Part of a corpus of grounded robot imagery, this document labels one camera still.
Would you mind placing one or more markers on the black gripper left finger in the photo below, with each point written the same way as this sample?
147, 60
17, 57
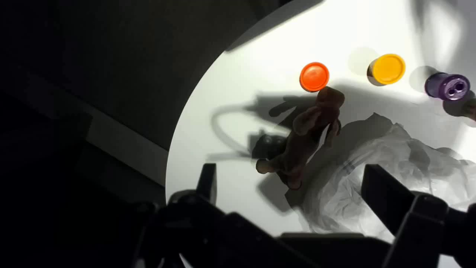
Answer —
169, 233

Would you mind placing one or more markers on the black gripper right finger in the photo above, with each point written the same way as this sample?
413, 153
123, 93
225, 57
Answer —
417, 233

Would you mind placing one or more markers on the dark purple dough tub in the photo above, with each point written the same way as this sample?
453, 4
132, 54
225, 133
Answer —
448, 87

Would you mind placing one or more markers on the yellow lid dough tub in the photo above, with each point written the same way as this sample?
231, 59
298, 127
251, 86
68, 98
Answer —
387, 69

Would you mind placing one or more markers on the orange lid dough tub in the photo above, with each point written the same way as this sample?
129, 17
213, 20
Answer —
315, 77

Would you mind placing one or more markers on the clear plastic bag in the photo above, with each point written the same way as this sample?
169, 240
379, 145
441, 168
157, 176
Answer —
392, 159

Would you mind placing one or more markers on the brown plush moose toy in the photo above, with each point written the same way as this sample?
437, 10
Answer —
307, 132

